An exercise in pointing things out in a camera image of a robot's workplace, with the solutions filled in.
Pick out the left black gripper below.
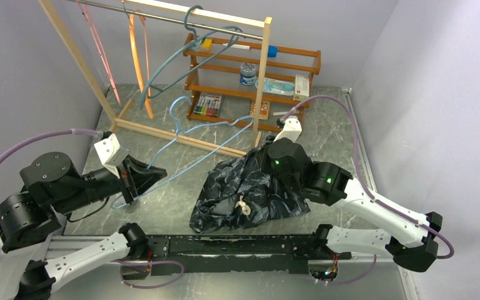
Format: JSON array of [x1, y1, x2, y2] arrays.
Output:
[[56, 151, 169, 213]]

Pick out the dark patterned shorts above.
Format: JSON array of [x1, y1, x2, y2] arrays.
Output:
[[189, 144, 311, 234]]

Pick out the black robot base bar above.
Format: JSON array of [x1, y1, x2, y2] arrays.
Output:
[[116, 234, 353, 278]]

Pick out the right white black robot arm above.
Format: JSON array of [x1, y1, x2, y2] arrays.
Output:
[[265, 138, 443, 273]]

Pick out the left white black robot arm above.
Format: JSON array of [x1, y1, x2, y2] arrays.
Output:
[[0, 152, 167, 299]]

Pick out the orange plastic hanger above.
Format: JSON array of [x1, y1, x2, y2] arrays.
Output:
[[124, 10, 154, 119]]

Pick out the teal plastic hanger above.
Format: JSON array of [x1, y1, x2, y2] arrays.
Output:
[[139, 4, 245, 110]]

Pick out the marker set box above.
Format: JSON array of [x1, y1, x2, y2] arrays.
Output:
[[193, 92, 223, 118]]

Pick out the brown wooden shelf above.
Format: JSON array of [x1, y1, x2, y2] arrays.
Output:
[[182, 32, 322, 133]]

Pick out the orange small book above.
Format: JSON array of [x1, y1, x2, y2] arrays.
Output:
[[249, 99, 271, 120]]

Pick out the yellow block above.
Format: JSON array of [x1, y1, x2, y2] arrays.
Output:
[[201, 39, 213, 51]]

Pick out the clear blue plastic pack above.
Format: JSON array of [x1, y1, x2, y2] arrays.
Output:
[[262, 78, 294, 96]]

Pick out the pink white marker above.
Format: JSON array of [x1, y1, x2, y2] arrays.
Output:
[[272, 111, 300, 116]]

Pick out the blue block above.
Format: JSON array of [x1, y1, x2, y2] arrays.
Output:
[[267, 45, 279, 58]]

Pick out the white red box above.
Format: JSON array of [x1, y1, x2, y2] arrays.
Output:
[[292, 74, 310, 101]]

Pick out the wooden clothes rack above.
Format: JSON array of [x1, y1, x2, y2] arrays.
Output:
[[38, 0, 273, 158]]

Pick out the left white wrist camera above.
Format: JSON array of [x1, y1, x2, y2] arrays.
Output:
[[93, 131, 128, 168]]

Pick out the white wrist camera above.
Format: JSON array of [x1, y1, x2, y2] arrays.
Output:
[[274, 116, 303, 143], [93, 131, 128, 168]]

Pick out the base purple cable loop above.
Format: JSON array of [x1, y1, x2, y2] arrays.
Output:
[[119, 259, 186, 290]]

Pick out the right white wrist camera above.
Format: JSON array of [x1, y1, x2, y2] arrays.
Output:
[[274, 116, 303, 143]]

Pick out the pink wire hanger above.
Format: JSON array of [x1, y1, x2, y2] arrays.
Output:
[[75, 0, 122, 106]]

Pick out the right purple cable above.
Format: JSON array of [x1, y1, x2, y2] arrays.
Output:
[[280, 95, 455, 286]]

